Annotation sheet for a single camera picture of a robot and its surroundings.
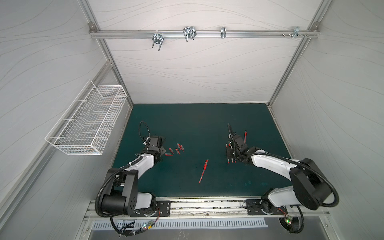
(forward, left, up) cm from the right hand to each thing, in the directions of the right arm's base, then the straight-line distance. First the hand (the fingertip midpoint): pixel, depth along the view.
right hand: (229, 148), depth 91 cm
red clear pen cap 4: (-2, +33, -3) cm, 33 cm away
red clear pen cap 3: (-1, +37, -3) cm, 37 cm away
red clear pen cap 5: (-4, +38, -3) cm, 39 cm away
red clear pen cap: (+2, +33, -3) cm, 33 cm away
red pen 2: (-13, +15, -3) cm, 20 cm away
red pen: (+12, -13, -4) cm, 18 cm away
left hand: (-2, +46, 0) cm, 46 cm away
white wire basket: (-6, +72, +28) cm, 77 cm away
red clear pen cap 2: (+1, +31, -3) cm, 31 cm away
